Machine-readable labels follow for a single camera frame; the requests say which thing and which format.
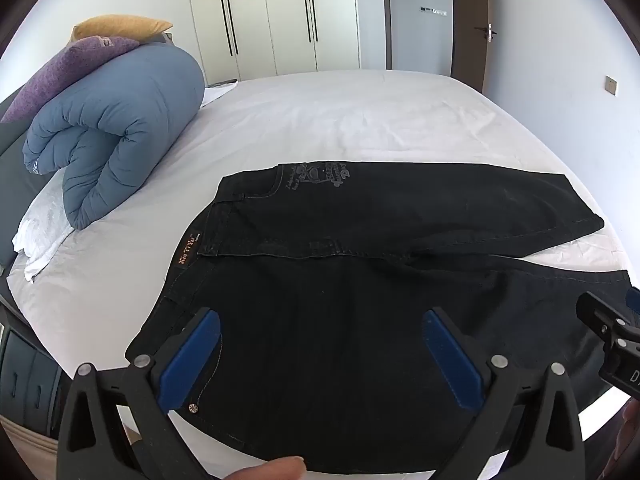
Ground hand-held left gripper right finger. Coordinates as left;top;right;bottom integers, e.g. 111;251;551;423
422;306;587;480

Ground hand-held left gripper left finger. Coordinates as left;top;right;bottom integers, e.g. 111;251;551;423
57;306;222;480

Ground black pants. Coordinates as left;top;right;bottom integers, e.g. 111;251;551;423
125;161;632;476

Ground person's left hand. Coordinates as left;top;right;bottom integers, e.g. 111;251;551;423
220;456;309;480

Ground dark nightstand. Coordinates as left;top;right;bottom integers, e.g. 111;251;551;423
0;322;67;438

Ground white pillow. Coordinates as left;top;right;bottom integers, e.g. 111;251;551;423
12;167;76;283

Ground rolled blue duvet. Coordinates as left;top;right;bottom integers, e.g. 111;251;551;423
22;42;207;231

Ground white bed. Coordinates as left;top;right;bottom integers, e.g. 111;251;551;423
5;69;640;480

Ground dark grey headboard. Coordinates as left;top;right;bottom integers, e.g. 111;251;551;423
0;85;37;271

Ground brown door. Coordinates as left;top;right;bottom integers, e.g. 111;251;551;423
451;0;490;94

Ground purple pillow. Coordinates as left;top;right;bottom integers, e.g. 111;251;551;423
0;35;141;125

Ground yellow pillow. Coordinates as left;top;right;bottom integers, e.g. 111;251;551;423
70;16;173;44

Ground cream wardrobe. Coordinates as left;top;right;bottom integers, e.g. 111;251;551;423
185;0;362;83

